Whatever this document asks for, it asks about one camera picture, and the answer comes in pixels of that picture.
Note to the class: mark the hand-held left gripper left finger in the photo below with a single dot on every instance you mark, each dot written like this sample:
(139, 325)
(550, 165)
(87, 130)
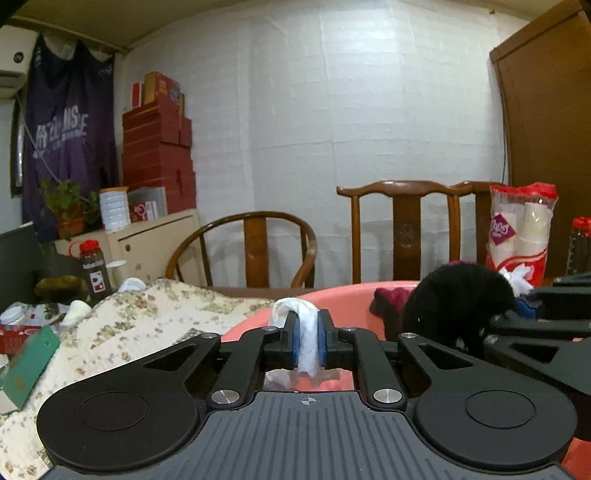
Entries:
(295, 341)

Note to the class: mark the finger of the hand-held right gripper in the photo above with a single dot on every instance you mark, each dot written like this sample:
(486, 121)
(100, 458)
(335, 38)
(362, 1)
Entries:
(526, 308)
(545, 346)

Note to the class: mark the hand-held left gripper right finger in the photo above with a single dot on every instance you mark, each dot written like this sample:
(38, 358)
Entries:
(323, 341)

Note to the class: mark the white tissue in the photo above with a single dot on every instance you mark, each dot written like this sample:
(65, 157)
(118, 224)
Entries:
(307, 341)
(517, 279)

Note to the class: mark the pink plastic basin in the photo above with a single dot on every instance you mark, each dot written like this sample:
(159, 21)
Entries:
(341, 300)

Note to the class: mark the black fuzzy cloth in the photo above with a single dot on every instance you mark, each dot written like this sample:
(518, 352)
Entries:
(452, 300)

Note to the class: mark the floral cloth desktop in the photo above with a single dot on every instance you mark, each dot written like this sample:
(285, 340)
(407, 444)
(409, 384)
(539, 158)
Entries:
(138, 318)

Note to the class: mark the maroon cloth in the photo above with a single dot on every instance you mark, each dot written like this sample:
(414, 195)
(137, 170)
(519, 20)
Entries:
(388, 300)

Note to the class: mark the pack of paper cups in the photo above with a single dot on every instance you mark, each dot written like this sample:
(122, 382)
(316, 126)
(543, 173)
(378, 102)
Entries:
(521, 230)

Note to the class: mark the round-back wooden chair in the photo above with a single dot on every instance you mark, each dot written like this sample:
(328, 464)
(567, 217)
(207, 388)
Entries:
(258, 219)

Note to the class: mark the square-back wooden chair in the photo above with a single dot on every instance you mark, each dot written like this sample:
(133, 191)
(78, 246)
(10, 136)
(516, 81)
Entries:
(471, 187)
(397, 189)

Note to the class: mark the cream cabinet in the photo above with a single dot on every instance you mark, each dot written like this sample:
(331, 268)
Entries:
(157, 244)

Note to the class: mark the small white bowl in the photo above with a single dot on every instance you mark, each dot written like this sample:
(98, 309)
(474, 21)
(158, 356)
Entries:
(131, 284)

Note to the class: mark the white paper cup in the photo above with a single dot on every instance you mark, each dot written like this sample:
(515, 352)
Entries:
(116, 272)

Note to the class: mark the wooden door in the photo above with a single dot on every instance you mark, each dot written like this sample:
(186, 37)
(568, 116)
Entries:
(545, 115)

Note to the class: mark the white box red print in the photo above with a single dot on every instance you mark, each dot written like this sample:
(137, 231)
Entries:
(147, 207)

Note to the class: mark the dark labelled bottle red cap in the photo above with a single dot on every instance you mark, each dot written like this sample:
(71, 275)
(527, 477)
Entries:
(94, 277)

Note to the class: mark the white bottle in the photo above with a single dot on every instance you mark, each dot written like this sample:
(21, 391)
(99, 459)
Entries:
(78, 313)

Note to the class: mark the white canister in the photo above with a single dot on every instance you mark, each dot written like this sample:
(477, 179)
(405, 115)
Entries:
(114, 210)

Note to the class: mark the stack of red boxes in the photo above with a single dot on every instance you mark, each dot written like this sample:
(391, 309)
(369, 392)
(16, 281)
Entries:
(157, 161)

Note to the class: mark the brown furry object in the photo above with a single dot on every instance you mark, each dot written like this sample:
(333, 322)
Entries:
(60, 288)

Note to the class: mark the green box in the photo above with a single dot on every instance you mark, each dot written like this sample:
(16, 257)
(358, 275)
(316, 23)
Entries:
(27, 369)

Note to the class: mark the potted plant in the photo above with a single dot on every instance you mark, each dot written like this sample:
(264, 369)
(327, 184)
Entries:
(64, 198)

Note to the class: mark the red wrapped box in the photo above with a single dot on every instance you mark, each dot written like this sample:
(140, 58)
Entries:
(18, 339)

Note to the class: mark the white jar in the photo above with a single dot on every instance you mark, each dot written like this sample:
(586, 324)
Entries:
(13, 315)

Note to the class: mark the dark green board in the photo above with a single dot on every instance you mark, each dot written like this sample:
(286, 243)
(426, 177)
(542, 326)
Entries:
(18, 263)

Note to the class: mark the purple hanging shirt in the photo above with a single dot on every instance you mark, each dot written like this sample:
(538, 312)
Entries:
(69, 138)

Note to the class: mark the wall air conditioner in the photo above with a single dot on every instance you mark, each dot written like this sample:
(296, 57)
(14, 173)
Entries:
(14, 60)

